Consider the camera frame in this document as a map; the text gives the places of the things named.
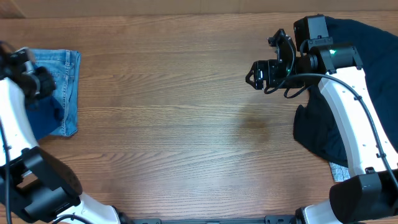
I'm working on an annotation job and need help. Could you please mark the blue polo shirt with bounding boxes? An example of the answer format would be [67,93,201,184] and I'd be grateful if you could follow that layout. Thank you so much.
[25,96,64,140]

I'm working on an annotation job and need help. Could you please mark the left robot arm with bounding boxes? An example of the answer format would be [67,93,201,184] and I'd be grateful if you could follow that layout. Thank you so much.
[1,42,130,223]

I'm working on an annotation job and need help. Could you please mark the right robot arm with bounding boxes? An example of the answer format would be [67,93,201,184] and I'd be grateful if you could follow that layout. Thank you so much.
[246,14,397,223]

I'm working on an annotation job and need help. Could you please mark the folded light blue jeans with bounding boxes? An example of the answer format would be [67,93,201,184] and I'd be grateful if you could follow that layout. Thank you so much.
[33,49,81,137]

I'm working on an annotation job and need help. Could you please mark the dark navy shirt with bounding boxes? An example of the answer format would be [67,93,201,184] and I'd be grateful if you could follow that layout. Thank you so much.
[293,17,397,175]

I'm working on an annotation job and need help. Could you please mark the light grey denim garment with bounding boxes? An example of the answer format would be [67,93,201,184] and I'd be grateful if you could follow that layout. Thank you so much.
[329,162,351,182]

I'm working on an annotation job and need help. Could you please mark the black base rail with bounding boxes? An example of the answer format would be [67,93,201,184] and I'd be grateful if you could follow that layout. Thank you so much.
[129,215,303,224]

